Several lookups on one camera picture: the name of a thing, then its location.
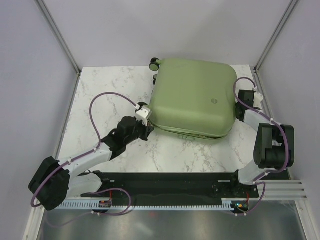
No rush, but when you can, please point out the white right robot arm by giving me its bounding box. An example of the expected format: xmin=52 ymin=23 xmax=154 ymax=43
xmin=229 ymin=90 xmax=295 ymax=197

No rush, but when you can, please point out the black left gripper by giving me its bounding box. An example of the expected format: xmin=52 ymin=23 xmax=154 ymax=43
xmin=125 ymin=118 xmax=155 ymax=146

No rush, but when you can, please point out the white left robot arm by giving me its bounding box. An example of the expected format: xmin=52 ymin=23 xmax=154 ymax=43
xmin=28 ymin=116 xmax=154 ymax=211

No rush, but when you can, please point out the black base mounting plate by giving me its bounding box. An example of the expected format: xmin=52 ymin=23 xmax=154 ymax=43
xmin=94 ymin=171 xmax=259 ymax=205

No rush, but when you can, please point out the green hard-shell suitcase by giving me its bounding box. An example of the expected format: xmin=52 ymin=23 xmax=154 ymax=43
xmin=147 ymin=57 xmax=237 ymax=139

